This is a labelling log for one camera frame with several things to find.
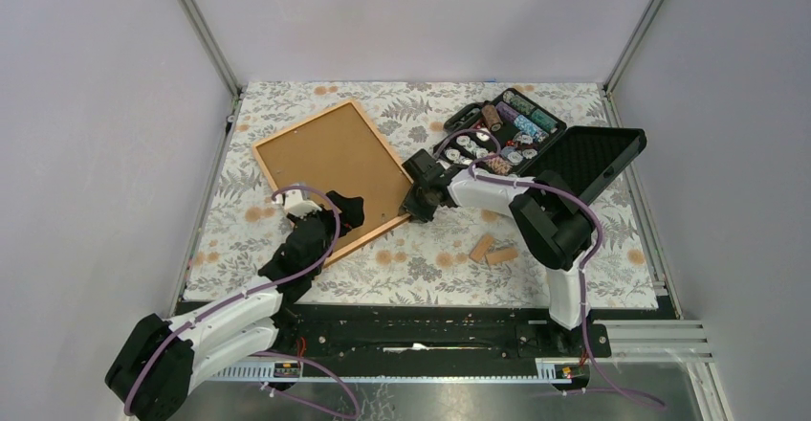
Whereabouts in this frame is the brown cardboard backing board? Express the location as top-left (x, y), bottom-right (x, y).
top-left (259, 103), bottom-right (410, 255)

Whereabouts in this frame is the wooden picture frame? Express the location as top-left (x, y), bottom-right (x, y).
top-left (252, 98), bottom-right (416, 267)

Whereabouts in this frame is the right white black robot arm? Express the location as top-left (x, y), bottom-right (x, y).
top-left (402, 149), bottom-right (603, 356)

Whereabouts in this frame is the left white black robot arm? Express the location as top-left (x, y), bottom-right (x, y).
top-left (104, 185), bottom-right (365, 420)

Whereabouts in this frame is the floral patterned table mat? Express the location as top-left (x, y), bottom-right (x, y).
top-left (183, 81), bottom-right (657, 309)

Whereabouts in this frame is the small wooden block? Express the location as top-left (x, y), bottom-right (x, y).
top-left (485, 247), bottom-right (519, 265)
top-left (469, 233), bottom-right (494, 262)

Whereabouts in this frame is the black poker chip case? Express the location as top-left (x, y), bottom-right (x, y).
top-left (432, 88), bottom-right (647, 201)

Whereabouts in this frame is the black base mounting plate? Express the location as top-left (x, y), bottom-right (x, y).
top-left (174, 298), bottom-right (676, 378)

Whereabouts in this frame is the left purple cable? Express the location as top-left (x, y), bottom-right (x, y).
top-left (123, 185), bottom-right (362, 421)

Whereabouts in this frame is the aluminium rail frame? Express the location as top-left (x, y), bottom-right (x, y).
top-left (201, 320), bottom-right (731, 420)

